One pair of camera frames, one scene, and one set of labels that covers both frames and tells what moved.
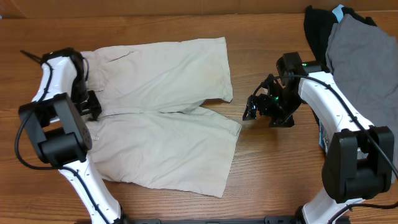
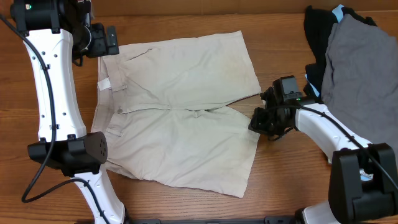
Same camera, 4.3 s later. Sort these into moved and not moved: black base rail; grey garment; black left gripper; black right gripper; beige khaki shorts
Moved: black left gripper; beige khaki shorts; black right gripper
Not moved: grey garment; black base rail
